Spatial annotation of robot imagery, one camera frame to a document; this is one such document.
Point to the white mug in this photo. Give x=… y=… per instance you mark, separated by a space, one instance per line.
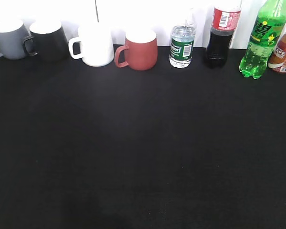
x=93 y=45

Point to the green soda bottle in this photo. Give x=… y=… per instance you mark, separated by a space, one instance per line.
x=266 y=31

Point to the red mug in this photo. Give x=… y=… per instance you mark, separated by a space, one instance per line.
x=140 y=50

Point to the clear water bottle green label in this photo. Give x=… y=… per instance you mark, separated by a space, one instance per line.
x=182 y=41

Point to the black mug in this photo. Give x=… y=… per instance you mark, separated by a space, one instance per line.
x=49 y=40

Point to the cola bottle red label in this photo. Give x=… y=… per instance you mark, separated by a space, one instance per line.
x=225 y=20

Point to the brown coffee drink bottle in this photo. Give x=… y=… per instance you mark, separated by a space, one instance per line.
x=277 y=61

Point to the grey mug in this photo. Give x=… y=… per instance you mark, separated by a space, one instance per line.
x=12 y=32

